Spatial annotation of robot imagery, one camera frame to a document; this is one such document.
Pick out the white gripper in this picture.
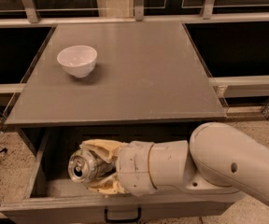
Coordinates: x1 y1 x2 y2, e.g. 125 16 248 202
79 139 157 196

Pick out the crushed 7up can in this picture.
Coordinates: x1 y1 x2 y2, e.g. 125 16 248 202
68 149 114 183

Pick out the black drawer handle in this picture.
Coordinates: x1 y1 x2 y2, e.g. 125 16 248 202
104 207 142 224

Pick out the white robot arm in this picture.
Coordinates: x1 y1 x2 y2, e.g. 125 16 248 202
69 122 269 206

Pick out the white ceramic bowl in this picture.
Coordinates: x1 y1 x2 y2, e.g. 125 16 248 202
57 45 97 77

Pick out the open grey top drawer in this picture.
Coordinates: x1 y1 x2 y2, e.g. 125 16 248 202
1 125 244 224

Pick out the metal railing frame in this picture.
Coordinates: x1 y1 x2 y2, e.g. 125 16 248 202
0 0 269 121

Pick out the grey cabinet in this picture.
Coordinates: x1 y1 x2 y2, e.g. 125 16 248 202
6 21 226 128

